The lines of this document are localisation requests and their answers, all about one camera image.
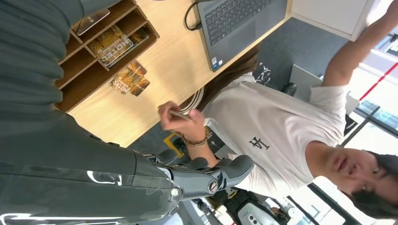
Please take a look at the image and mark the person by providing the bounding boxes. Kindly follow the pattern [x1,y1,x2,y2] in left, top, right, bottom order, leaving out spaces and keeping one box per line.
[157,0,398,219]

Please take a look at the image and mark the wooden card holder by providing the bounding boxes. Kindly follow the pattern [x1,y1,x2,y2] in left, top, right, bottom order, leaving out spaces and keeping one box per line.
[54,0,161,113]

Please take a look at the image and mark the chrome stool base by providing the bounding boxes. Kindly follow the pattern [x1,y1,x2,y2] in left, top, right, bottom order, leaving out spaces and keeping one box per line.
[255,62,273,85]

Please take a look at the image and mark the grey cabinet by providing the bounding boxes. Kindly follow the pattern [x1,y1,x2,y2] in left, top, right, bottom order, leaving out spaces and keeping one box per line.
[290,64,324,102]

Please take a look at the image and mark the grey laptop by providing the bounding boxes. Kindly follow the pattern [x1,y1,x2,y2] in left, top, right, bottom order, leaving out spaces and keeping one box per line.
[197,0,288,73]

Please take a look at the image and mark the beaded bracelet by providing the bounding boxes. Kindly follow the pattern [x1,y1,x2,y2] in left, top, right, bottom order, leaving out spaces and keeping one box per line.
[176,130,213,148]

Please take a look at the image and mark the black power cable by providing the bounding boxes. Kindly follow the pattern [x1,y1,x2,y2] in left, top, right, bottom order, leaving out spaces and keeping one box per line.
[184,1,203,32]

